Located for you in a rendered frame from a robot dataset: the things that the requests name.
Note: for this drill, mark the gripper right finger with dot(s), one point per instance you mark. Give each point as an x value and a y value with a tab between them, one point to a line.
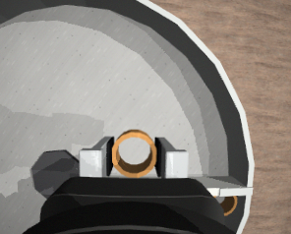
175	160

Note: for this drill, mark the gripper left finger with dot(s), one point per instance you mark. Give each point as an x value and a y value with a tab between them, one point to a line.
97	161

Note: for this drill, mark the bronze bushing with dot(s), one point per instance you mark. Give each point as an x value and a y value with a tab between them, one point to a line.
229	204
133	170

